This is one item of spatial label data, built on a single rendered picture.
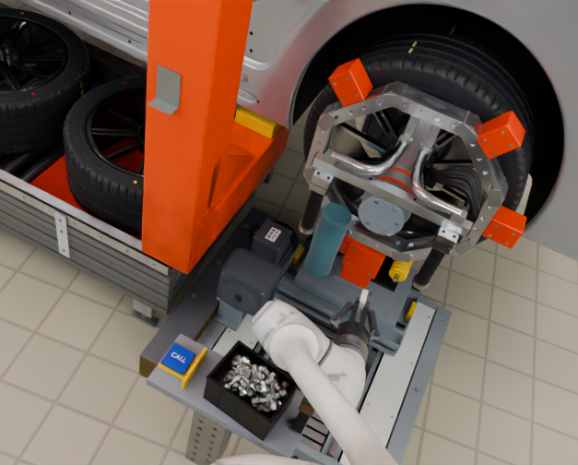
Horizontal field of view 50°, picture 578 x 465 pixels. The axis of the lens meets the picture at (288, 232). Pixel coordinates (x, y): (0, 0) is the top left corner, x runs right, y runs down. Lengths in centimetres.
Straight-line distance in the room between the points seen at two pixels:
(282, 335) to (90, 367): 111
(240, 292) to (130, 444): 59
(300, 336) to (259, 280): 74
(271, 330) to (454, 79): 79
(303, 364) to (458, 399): 136
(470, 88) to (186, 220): 80
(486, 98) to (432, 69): 15
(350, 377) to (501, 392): 131
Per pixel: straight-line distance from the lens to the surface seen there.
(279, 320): 129
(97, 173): 211
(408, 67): 166
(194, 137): 145
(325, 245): 182
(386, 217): 164
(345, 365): 134
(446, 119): 160
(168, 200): 164
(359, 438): 107
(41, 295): 243
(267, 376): 162
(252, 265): 201
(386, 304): 229
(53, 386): 223
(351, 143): 205
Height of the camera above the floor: 197
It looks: 47 degrees down
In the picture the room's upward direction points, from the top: 17 degrees clockwise
